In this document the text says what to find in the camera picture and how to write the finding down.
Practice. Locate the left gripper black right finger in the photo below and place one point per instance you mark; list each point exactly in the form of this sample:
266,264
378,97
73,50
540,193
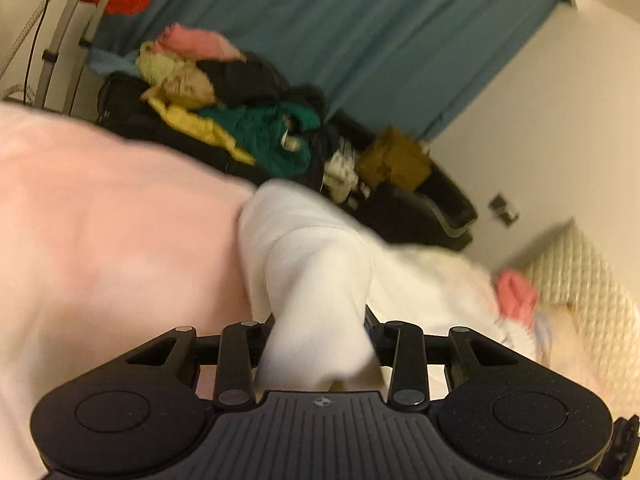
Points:
400,346

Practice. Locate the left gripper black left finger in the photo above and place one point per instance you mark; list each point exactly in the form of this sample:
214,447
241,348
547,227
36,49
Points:
240,350

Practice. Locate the pile of mixed clothes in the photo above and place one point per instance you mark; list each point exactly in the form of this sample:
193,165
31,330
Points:
204,87

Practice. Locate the pink small cloth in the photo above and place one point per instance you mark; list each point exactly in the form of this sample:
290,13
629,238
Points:
517,298

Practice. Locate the black storage bin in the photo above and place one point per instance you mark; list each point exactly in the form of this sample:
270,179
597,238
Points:
437,213

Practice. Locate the quilted cream headboard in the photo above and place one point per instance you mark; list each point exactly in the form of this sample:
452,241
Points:
586,325

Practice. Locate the brown cardboard box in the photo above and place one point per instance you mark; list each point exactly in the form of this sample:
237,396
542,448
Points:
394,158

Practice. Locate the teal curtain right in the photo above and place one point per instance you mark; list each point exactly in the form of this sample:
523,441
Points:
412,64

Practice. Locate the wall power socket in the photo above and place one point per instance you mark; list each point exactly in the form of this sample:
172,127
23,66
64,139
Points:
503,211

